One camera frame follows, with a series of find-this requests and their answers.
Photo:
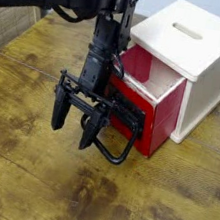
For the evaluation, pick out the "black metal drawer handle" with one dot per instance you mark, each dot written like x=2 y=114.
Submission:
x=126 y=119

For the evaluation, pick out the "white wooden box cabinet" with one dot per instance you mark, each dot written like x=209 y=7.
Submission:
x=186 y=38

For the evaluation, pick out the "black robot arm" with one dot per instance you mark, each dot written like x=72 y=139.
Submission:
x=79 y=10

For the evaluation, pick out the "red wooden drawer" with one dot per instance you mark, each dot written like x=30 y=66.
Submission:
x=152 y=90

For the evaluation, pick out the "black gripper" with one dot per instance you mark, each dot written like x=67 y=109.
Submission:
x=107 y=44

